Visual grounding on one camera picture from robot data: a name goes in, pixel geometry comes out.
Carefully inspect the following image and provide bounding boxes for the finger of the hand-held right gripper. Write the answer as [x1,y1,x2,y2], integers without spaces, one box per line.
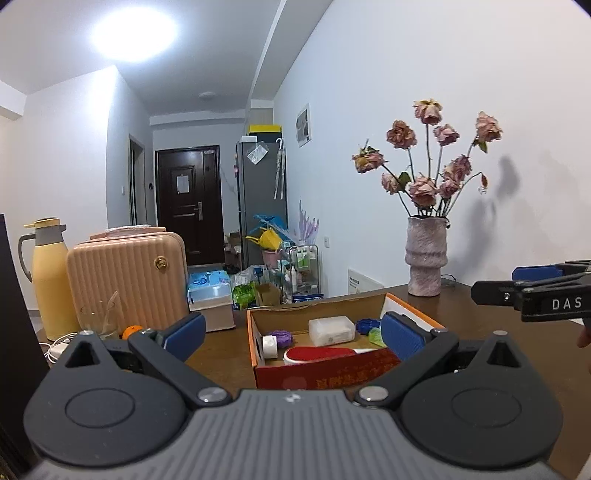
[470,279,526,306]
[512,264,591,281]

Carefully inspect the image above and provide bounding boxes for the white storage box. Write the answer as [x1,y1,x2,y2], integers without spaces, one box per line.
[188,295,236,333]

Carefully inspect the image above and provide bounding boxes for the pink textured vase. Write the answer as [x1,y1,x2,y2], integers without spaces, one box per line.
[405,215,450,297]

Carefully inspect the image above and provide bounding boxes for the wire rack with bottles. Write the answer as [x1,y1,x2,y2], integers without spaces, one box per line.
[285,244,321,304]

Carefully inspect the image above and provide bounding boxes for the clear glass straw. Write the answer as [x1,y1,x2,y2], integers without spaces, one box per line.
[103,290,120,331]

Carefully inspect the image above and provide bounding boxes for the white wall panel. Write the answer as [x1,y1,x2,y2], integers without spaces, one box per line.
[295,103,311,148]

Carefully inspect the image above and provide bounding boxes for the dark brown entrance door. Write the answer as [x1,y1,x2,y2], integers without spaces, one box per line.
[155,147,226,267]

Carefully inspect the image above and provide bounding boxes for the black paper bag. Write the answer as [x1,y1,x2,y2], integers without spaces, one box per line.
[0,214,51,477]

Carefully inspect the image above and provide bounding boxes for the white charging cable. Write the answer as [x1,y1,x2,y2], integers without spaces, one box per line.
[43,333,77,357]

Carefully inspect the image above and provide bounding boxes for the grey refrigerator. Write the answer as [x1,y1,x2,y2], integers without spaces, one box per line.
[236,139,288,274]

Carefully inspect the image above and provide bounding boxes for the pink ribbed suitcase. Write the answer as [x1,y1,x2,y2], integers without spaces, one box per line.
[66,231,190,336]

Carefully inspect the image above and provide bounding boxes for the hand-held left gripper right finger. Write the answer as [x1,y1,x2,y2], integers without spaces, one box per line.
[353,311,532,409]

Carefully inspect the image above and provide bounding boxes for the yellow thermos jug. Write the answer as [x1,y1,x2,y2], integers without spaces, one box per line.
[18,217,82,341]

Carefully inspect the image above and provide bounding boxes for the dried pink roses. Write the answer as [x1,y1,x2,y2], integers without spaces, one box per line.
[352,98,504,218]

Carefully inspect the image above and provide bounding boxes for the red round lid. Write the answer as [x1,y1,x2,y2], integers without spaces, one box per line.
[283,346,356,367]

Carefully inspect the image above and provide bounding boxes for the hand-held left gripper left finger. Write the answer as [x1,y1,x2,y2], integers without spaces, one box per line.
[58,311,232,409]

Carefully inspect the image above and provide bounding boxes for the purple feather decoration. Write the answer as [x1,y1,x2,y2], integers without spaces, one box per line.
[295,200,321,246]

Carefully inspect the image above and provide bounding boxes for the orange cardboard box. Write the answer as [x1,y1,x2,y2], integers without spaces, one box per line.
[246,292,447,391]

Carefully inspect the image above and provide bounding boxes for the small brown carton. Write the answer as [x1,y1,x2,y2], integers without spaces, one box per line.
[255,283,281,306]

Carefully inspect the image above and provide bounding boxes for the green plastic bag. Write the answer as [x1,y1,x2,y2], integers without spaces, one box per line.
[232,282,257,309]

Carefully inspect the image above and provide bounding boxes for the white plastic container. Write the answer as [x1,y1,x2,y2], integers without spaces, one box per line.
[308,316,356,346]

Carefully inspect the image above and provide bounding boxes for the dark side doorway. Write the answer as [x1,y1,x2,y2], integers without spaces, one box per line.
[128,134,148,227]

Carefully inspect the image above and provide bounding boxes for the clear glass cup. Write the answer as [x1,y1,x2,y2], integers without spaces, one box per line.
[79,302,120,340]

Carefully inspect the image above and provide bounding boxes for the bright round ceiling lamp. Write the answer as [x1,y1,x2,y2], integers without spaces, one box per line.
[89,6,179,64]

